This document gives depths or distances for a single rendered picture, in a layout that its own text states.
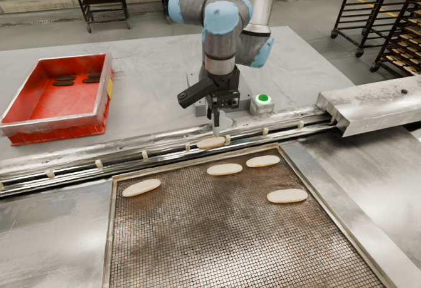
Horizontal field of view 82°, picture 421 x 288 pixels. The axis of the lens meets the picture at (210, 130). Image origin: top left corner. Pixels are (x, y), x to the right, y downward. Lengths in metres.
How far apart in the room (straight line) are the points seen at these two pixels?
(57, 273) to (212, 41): 0.57
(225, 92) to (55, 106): 0.77
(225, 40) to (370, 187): 0.62
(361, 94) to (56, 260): 1.05
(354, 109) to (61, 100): 1.16
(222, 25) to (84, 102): 0.76
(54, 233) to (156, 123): 0.50
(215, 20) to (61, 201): 0.58
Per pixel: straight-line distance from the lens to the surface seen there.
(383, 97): 1.11
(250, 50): 0.90
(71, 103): 1.19
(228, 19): 0.57
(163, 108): 1.03
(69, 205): 0.73
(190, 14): 0.70
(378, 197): 0.89
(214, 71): 0.61
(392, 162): 1.01
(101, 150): 0.86
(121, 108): 1.08
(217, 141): 0.82
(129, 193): 0.68
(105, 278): 0.57
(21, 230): 0.74
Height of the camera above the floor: 1.46
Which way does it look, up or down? 44 degrees down
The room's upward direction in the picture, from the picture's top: straight up
